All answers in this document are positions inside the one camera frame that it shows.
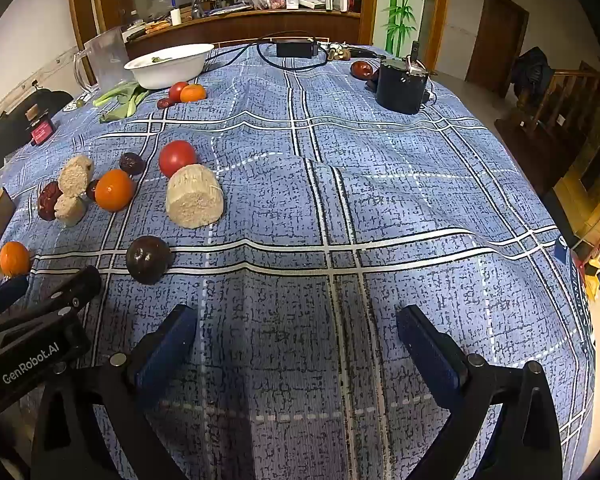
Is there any dark purple passion fruit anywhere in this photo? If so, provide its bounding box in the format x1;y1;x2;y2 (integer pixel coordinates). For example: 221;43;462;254
126;235;174;286

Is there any black bag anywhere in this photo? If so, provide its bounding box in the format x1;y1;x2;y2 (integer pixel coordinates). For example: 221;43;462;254
0;89;73;176

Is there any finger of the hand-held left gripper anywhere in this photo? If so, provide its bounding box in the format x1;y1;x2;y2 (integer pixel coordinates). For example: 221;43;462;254
0;265;102;331
0;275;31;326

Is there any clear glass pitcher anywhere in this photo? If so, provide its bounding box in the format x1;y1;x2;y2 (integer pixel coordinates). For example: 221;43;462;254
72;26;133;93

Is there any large beige cylindrical cake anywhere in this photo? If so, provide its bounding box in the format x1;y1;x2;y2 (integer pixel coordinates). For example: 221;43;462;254
165;163;225;230

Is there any green vegetable leaf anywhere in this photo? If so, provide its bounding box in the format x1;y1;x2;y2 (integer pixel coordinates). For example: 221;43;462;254
99;92;151;123

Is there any wooden stair railing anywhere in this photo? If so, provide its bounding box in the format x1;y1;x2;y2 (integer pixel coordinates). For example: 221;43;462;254
495;60;600;146

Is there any dark wrinkled date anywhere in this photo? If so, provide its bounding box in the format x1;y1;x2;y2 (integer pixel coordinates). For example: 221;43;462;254
118;152;147;177

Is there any large red tomato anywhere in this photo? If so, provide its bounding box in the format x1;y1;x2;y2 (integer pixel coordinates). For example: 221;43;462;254
158;140;199;179

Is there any jar with pink label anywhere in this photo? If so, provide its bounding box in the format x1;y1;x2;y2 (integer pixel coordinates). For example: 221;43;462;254
24;105;57;147

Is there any black cylindrical container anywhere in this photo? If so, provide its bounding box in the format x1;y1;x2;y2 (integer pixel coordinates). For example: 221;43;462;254
375;57;431;115

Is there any brown wooden door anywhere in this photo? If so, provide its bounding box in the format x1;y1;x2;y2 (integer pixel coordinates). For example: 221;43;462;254
465;0;530;98

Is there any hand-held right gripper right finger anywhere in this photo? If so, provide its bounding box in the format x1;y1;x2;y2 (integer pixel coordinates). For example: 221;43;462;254
396;304;565;480

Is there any large red date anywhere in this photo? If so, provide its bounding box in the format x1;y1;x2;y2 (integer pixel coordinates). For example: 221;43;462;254
37;181;63;222

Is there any green bok choy stalk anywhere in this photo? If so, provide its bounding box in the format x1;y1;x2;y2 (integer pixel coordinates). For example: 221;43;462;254
92;82;148;107

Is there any wooden cabinet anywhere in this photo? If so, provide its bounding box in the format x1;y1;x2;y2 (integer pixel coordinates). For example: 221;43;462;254
67;0;381;61

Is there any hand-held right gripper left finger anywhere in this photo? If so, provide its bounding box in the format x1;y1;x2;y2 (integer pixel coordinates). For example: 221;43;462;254
30;304;198;480

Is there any blue plaid tablecloth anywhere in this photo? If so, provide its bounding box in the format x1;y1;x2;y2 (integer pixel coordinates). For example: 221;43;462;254
0;42;596;480

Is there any black power adapter with cable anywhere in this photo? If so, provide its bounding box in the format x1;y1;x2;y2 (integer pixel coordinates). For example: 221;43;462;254
205;34;331;71

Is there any dark jacket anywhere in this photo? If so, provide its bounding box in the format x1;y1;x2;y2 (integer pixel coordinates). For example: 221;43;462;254
510;46;553;101

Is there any white bowl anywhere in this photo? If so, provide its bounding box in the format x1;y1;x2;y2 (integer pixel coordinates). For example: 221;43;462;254
124;43;215;90

